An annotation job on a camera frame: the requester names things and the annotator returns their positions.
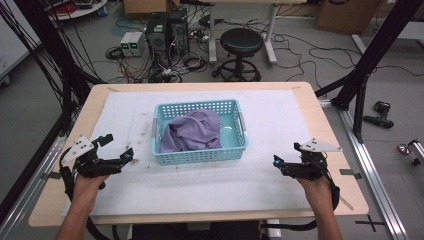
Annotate aluminium floor rail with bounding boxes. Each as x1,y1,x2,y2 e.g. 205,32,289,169
318,99,409,240
0,134,68,240

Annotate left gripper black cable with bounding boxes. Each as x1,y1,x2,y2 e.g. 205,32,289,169
59,154,111,240

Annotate black tape cross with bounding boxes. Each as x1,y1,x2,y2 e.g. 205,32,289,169
354,214,386,233

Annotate grey bench power supply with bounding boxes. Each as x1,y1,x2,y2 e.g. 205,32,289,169
129,31,146,58
119,32,134,58

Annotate thin wooden strip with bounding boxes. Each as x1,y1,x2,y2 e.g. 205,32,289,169
338,195,355,212

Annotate black round stool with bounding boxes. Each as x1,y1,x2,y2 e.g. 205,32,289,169
212,27,265,83

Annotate person's left hand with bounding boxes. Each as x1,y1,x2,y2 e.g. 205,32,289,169
71,173,109,208

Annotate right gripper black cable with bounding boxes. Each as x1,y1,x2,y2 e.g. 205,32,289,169
259,159,342,233

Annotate tangle of floor cables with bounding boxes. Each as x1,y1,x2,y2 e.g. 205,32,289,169
104,13,424,84

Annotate large cardboard box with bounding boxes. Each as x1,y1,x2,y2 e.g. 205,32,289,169
314,0,384,36

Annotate black cordless drill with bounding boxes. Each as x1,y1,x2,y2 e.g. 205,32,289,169
362,100,395,129

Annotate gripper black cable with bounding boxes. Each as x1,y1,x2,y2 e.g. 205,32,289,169
59,154,111,240
259,159,342,233

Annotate light blue plastic basket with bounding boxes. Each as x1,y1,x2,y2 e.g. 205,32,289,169
150,98,249,167

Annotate white foam mat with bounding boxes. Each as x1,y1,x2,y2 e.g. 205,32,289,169
61,89,315,218

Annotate purple shorts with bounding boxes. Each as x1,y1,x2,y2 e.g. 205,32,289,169
159,109,223,154

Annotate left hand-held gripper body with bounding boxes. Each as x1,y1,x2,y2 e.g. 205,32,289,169
59,134,124,179

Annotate black computer tower green label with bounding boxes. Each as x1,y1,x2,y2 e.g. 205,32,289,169
145,12,170,54

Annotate grey tape piece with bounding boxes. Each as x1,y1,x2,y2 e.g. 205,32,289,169
40,171,64,181
339,168,363,180

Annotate small cardboard box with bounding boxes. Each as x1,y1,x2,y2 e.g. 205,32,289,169
123,0,181,16

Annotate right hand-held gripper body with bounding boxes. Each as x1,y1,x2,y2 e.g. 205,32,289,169
281,138,343,182

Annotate white board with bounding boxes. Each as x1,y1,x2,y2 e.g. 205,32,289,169
0,13,43,86

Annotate black metal frame post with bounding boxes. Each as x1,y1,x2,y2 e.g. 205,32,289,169
314,0,424,144
0,0,104,138

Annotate white desk with legs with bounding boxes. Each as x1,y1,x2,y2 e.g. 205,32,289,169
179,0,308,65

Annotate white round table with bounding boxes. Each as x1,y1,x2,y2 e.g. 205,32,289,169
46,0,109,21

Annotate metal stand foot with wheel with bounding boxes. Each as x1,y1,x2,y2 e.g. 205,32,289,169
396,138,424,167

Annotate person's right hand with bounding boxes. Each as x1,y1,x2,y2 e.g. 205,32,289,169
295,175,330,209

